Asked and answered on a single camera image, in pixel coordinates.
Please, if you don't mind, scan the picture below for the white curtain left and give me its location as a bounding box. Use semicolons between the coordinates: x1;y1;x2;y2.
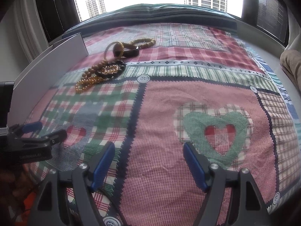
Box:
13;0;49;62

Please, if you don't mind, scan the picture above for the beige cushion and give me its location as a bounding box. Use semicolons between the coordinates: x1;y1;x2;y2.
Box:
280;50;301;91

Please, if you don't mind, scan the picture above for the gold pearl bead necklace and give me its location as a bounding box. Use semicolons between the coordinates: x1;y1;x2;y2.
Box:
75;65;119;94

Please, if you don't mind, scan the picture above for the gold chain bangle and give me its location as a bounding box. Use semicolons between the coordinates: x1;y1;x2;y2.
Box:
104;41;125;61

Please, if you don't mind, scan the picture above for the light wooden bead bracelet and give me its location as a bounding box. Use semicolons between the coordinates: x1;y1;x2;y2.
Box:
127;37;157;50

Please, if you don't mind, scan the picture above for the brown wooden bead bracelet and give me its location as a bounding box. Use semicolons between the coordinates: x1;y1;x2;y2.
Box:
81;60;111;80

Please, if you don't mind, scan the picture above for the white cardboard box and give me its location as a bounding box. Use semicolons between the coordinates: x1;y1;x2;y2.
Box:
8;33;88;125

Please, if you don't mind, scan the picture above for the dark striped pillow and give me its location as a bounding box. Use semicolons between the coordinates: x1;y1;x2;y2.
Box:
64;4;237;36

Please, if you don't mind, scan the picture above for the patchwork plaid bed quilt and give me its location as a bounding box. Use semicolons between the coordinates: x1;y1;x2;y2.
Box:
27;24;300;225

